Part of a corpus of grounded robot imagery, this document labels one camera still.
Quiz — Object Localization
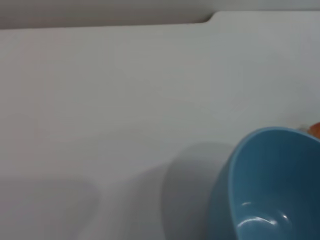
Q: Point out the blue bowl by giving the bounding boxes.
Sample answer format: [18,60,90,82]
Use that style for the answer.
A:
[204,126,320,240]

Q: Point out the orange ridged bread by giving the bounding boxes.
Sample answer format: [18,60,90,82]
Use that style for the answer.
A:
[298,121,320,138]

